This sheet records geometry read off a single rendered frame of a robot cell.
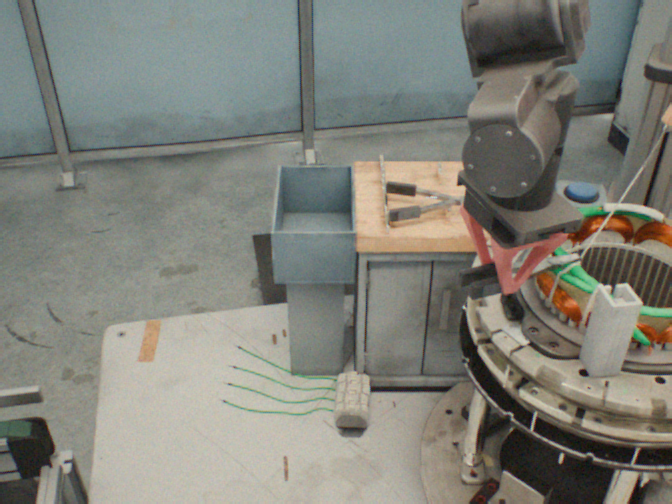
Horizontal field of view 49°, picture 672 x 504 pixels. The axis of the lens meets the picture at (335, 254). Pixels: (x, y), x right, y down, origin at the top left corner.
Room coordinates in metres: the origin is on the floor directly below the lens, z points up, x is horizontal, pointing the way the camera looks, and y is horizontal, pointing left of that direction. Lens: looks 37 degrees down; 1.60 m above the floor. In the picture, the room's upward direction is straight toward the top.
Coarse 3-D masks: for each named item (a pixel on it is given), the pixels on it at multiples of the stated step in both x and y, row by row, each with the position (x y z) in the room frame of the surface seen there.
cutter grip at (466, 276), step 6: (486, 264) 0.54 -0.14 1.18; (492, 264) 0.54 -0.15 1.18; (462, 270) 0.53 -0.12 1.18; (468, 270) 0.53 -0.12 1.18; (474, 270) 0.53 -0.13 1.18; (480, 270) 0.53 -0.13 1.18; (486, 270) 0.54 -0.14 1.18; (492, 270) 0.54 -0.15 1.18; (462, 276) 0.53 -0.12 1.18; (468, 276) 0.53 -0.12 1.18; (474, 276) 0.53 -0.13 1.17; (480, 276) 0.53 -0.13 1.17; (486, 276) 0.54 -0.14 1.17; (492, 276) 0.54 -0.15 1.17; (462, 282) 0.53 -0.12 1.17; (468, 282) 0.53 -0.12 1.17
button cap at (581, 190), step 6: (570, 186) 0.90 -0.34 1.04; (576, 186) 0.90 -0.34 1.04; (582, 186) 0.90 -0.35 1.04; (588, 186) 0.90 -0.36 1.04; (594, 186) 0.90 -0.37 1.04; (570, 192) 0.89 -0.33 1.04; (576, 192) 0.88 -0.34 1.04; (582, 192) 0.88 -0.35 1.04; (588, 192) 0.88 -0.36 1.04; (594, 192) 0.88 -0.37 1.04; (582, 198) 0.88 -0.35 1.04; (588, 198) 0.88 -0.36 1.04
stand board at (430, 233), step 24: (360, 168) 0.91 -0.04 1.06; (384, 168) 0.91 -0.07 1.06; (408, 168) 0.91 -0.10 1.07; (432, 168) 0.91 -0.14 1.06; (456, 168) 0.91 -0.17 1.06; (360, 192) 0.85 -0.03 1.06; (456, 192) 0.85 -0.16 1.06; (360, 216) 0.79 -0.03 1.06; (432, 216) 0.79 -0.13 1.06; (456, 216) 0.79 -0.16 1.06; (360, 240) 0.75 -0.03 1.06; (384, 240) 0.75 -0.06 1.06; (408, 240) 0.74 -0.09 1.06; (432, 240) 0.74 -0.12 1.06; (456, 240) 0.74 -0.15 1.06
